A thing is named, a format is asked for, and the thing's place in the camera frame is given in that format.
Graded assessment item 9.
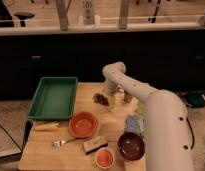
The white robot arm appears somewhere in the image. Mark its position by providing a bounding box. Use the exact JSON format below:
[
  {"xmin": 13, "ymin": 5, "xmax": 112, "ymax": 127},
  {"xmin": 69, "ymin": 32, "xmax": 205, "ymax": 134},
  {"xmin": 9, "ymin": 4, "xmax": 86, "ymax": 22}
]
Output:
[{"xmin": 102, "ymin": 62, "xmax": 194, "ymax": 171}]

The sponge block with dark base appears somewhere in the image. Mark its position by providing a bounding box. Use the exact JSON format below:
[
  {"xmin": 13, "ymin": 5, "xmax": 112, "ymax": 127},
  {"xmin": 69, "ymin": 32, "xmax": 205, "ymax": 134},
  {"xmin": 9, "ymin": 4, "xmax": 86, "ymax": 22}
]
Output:
[{"xmin": 83, "ymin": 136, "xmax": 108, "ymax": 154}]

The metal measuring cup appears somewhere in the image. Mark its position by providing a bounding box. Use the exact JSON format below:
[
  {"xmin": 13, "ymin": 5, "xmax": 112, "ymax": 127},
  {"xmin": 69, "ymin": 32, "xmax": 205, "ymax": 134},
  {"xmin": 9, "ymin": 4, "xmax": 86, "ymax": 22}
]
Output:
[{"xmin": 124, "ymin": 91, "xmax": 133, "ymax": 103}]

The dark maroon bowl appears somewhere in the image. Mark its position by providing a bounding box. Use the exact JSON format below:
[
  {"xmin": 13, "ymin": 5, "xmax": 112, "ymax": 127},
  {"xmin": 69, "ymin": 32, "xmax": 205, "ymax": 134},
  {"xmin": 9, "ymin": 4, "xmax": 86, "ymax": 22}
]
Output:
[{"xmin": 118, "ymin": 132, "xmax": 145, "ymax": 161}]

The light green cup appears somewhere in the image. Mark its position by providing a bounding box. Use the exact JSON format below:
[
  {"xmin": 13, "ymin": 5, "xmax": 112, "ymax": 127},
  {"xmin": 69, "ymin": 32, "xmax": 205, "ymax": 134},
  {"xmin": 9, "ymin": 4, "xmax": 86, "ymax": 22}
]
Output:
[{"xmin": 137, "ymin": 101, "xmax": 144, "ymax": 115}]

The green plastic tray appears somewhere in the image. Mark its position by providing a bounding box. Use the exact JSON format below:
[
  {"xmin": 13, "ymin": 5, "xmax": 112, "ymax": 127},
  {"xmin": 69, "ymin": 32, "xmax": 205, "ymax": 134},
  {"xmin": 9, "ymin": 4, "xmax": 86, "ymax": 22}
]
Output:
[{"xmin": 28, "ymin": 77, "xmax": 78, "ymax": 120}]

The blue cloth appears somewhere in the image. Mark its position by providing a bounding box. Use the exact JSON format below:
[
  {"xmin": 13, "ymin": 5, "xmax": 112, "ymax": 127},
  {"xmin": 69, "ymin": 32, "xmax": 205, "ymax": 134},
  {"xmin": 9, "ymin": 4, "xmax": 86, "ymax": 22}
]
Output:
[{"xmin": 125, "ymin": 115, "xmax": 144, "ymax": 134}]

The silver fork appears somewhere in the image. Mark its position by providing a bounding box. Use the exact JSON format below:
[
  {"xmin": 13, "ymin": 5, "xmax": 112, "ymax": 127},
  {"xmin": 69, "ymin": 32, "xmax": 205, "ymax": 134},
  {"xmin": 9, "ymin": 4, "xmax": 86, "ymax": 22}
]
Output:
[{"xmin": 52, "ymin": 138, "xmax": 84, "ymax": 148}]

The black cable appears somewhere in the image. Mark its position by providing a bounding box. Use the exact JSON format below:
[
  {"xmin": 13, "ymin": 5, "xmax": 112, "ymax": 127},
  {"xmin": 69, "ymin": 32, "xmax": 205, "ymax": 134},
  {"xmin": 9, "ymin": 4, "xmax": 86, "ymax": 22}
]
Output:
[{"xmin": 186, "ymin": 116, "xmax": 196, "ymax": 151}]

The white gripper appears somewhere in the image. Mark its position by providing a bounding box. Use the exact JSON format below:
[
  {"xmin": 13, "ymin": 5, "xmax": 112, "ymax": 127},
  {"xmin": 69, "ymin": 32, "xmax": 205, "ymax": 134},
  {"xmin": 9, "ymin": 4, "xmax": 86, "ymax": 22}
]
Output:
[{"xmin": 103, "ymin": 84, "xmax": 117, "ymax": 110}]

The small white orange cup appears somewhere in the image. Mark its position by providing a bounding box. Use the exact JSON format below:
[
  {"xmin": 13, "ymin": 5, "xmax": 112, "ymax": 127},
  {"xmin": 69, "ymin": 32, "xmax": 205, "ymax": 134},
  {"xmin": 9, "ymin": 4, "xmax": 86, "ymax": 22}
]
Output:
[{"xmin": 95, "ymin": 147, "xmax": 114, "ymax": 169}]

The orange red bowl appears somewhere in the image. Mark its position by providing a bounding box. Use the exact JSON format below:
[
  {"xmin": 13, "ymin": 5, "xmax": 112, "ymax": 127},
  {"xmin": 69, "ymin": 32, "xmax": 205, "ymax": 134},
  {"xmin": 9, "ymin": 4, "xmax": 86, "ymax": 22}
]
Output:
[{"xmin": 68, "ymin": 112, "xmax": 98, "ymax": 138}]

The teal object on floor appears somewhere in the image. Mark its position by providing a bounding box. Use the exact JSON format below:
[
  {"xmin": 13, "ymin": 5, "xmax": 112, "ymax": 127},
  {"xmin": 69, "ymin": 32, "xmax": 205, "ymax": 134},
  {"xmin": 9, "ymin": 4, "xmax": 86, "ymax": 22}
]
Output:
[{"xmin": 186, "ymin": 92, "xmax": 205, "ymax": 108}]

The white remote-like device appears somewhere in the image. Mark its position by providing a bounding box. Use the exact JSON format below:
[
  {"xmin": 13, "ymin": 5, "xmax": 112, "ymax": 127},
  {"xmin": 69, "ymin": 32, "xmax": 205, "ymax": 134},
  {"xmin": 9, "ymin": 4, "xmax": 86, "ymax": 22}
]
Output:
[{"xmin": 82, "ymin": 0, "xmax": 95, "ymax": 25}]

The black stool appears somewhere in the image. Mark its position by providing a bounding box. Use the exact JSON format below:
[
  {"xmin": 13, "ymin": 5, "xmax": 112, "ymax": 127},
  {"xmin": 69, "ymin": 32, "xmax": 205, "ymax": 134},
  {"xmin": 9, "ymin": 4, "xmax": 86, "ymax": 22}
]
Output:
[{"xmin": 15, "ymin": 12, "xmax": 34, "ymax": 27}]

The bunch of dark grapes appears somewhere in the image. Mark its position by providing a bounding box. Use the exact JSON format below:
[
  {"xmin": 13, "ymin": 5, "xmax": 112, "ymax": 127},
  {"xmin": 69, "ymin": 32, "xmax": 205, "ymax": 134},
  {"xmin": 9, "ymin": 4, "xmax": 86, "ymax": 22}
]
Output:
[{"xmin": 93, "ymin": 93, "xmax": 109, "ymax": 106}]

